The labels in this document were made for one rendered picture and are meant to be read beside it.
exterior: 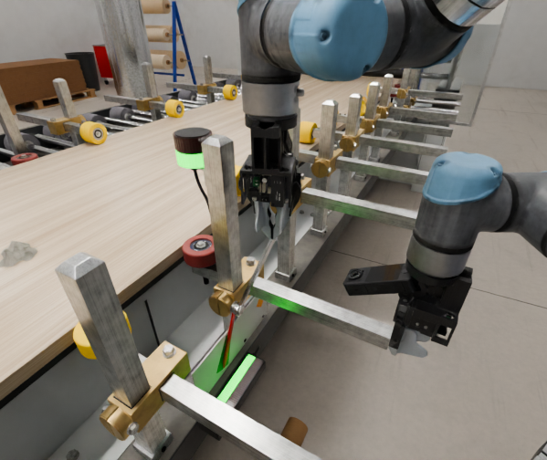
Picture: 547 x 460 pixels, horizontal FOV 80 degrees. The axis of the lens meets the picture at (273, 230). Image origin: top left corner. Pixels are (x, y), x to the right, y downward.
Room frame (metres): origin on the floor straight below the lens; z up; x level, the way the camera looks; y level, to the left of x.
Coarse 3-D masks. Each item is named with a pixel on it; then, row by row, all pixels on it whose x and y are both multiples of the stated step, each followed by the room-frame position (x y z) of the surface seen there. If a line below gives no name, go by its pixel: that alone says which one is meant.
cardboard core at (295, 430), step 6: (288, 420) 0.63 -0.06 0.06; (294, 420) 0.62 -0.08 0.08; (288, 426) 0.60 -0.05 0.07; (294, 426) 0.60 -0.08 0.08; (300, 426) 0.60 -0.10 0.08; (306, 426) 0.61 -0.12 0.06; (282, 432) 0.59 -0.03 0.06; (288, 432) 0.58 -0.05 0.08; (294, 432) 0.58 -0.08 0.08; (300, 432) 0.58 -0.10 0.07; (306, 432) 0.59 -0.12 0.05; (288, 438) 0.56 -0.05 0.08; (294, 438) 0.56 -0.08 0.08; (300, 438) 0.57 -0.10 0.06; (300, 444) 0.55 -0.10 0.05
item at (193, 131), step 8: (184, 128) 0.53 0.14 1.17; (192, 128) 0.53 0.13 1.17; (200, 128) 0.53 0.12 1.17; (184, 136) 0.49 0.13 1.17; (192, 136) 0.49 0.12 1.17; (200, 136) 0.49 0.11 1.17; (184, 152) 0.48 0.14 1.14; (200, 152) 0.49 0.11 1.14; (200, 168) 0.49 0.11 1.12; (200, 184) 0.51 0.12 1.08; (208, 208) 0.50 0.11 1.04
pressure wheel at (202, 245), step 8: (192, 240) 0.59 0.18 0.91; (200, 240) 0.59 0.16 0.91; (208, 240) 0.59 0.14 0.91; (184, 248) 0.56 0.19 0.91; (192, 248) 0.56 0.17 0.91; (200, 248) 0.56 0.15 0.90; (208, 248) 0.56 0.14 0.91; (184, 256) 0.55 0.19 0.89; (192, 256) 0.53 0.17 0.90; (200, 256) 0.53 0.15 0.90; (208, 256) 0.54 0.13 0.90; (192, 264) 0.53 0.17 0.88; (200, 264) 0.53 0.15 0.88; (208, 264) 0.54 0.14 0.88; (208, 280) 0.57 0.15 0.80
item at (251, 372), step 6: (258, 360) 0.43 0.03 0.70; (252, 366) 0.42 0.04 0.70; (258, 366) 0.42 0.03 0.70; (252, 372) 0.40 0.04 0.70; (246, 378) 0.39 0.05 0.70; (252, 378) 0.39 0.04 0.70; (240, 384) 0.38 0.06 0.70; (246, 384) 0.38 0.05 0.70; (240, 390) 0.37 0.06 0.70; (234, 396) 0.35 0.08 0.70; (240, 396) 0.35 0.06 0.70; (228, 402) 0.34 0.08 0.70; (234, 402) 0.34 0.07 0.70
